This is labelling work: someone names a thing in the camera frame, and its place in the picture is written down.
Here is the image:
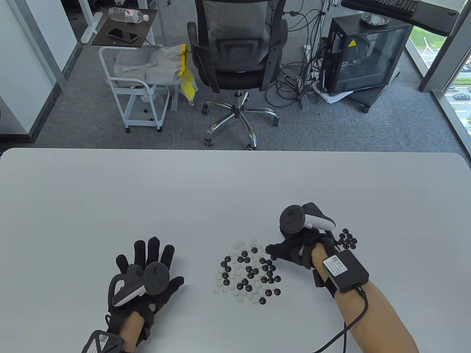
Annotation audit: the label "person's left hand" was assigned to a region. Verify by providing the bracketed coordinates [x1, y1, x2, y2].
[106, 236, 184, 346]

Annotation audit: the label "person's right hand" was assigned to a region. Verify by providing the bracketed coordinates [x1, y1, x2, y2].
[265, 224, 337, 271]

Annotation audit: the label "pile of mixed go stones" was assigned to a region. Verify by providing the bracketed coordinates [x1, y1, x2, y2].
[214, 237, 282, 305]

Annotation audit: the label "cluster of black go stones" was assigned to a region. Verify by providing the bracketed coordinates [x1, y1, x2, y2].
[338, 228, 358, 250]

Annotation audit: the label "person's right forearm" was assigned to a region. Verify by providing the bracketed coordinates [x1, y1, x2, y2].
[311, 245, 420, 353]

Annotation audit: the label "black and white VR controller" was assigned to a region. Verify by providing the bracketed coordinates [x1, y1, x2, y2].
[280, 202, 336, 234]
[109, 262, 170, 307]

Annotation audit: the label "black labelled wrist box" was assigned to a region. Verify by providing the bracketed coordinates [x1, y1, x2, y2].
[313, 250, 369, 298]

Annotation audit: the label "black cross-braced wrist module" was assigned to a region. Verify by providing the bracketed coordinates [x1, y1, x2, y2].
[81, 330, 126, 353]

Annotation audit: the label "white papers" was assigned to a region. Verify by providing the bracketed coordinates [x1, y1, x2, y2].
[315, 83, 354, 105]

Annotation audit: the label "dark rolling computer stand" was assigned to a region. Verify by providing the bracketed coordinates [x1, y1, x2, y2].
[350, 70, 401, 114]

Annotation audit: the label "yellow plastic bag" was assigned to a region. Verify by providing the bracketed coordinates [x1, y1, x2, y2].
[178, 44, 198, 106]

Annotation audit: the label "black mesh office chair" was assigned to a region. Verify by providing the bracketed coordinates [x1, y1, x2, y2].
[187, 0, 289, 150]

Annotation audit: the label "black computer tower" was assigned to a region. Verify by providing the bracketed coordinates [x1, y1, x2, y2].
[321, 15, 413, 97]

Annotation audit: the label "white metal cart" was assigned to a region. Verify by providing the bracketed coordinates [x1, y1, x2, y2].
[99, 46, 170, 133]

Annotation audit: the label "grey fabric bag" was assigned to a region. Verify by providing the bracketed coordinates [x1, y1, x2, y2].
[113, 45, 186, 87]

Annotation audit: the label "silver bowl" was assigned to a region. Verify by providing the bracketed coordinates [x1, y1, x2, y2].
[361, 11, 390, 27]

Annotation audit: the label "brown side table top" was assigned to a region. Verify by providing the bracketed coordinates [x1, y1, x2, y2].
[92, 7, 158, 47]

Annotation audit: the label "black keyboard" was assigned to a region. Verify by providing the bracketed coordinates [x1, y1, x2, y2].
[342, 0, 420, 17]

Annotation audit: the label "black smartphone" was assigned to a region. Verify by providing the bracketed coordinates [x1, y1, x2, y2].
[107, 28, 139, 42]

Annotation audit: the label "white desk leg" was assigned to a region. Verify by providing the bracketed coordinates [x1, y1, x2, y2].
[78, 0, 104, 44]

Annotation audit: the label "clear plastic water bottle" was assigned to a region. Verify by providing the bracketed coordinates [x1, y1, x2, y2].
[108, 7, 149, 23]

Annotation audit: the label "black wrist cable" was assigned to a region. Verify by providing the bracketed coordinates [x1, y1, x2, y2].
[313, 285, 369, 353]

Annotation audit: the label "tangle of black cables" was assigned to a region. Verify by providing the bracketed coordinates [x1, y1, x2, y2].
[266, 0, 332, 109]

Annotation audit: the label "aluminium frame post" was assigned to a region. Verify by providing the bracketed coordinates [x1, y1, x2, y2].
[300, 0, 332, 111]

